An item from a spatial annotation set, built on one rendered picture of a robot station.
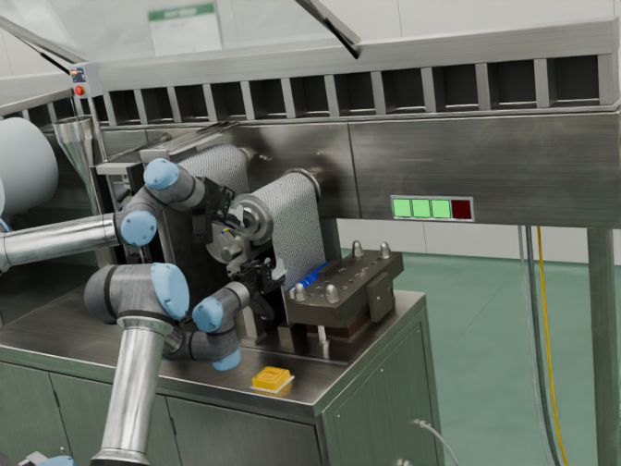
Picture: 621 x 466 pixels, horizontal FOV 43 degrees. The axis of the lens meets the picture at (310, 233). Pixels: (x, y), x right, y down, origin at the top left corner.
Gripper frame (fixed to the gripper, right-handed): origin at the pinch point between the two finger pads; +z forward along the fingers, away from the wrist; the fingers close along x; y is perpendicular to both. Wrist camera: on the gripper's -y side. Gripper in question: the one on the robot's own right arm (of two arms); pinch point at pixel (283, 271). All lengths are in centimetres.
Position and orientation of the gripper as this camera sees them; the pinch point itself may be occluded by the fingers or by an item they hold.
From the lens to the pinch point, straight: 221.8
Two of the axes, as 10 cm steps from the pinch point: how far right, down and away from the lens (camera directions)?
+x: -8.4, -0.4, 5.4
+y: -1.5, -9.4, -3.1
